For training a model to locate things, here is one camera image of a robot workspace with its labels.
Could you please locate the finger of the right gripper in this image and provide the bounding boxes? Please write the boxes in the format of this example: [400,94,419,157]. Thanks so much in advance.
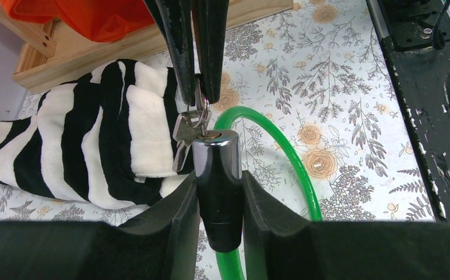
[196,0,229,104]
[144,0,196,106]

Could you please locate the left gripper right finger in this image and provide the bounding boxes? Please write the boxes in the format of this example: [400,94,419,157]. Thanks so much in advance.
[242,171,450,279]

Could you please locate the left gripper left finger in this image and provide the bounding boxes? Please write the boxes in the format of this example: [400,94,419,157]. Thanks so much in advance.
[0,174,200,279]

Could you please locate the green cable lock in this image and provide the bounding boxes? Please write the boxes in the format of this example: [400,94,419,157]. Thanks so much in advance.
[192,106,322,279]

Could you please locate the cable lock keys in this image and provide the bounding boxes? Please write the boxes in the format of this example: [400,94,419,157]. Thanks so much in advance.
[173,78,210,172]

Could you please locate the orange t-shirt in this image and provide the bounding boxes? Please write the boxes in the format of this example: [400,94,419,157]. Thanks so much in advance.
[0,0,154,43]

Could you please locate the black white striped cloth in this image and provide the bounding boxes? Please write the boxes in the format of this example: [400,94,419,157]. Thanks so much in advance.
[0,59,194,209]

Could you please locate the wooden clothes rack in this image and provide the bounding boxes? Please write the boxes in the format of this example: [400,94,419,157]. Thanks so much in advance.
[0,0,294,95]

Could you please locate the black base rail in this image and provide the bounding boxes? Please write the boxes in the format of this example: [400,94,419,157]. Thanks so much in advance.
[367,1,450,225]

